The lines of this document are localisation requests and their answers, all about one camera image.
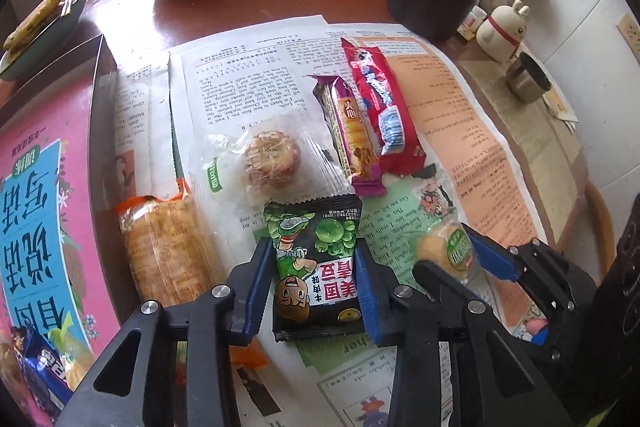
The blue cookie packet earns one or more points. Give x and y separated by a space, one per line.
45 367

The white rabbit figurine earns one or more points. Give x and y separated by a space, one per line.
502 34

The purple rice cracker packet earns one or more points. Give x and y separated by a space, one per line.
350 132

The orange cracker packet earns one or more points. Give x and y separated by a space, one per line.
160 247

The shallow cardboard box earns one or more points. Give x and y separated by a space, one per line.
102 157

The person's right hand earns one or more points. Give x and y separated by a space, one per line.
537 326

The black green pea packet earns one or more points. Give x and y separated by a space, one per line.
315 257

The red wafer packet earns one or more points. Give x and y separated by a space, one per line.
380 102

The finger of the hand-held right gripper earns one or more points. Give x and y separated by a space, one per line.
450 282
492 257

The white medicine bottle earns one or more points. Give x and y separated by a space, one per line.
474 22

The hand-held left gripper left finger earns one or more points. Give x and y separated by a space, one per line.
257 287

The wall socket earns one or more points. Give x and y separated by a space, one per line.
630 32

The stack of pancakes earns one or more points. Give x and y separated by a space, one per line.
32 19

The pink and blue book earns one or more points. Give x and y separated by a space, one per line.
45 207

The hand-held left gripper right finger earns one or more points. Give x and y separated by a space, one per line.
367 297

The clear mooncake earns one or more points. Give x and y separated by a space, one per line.
270 159

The steel cup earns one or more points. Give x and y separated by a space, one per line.
525 79

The newspaper with orange panel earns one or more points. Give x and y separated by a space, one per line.
250 77

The loose paper sheets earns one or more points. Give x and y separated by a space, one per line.
560 107

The dark bowl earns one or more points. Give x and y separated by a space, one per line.
50 42

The yellow cake packet green label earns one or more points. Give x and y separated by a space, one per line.
445 247

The curved wooden chair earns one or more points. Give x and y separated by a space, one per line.
600 232

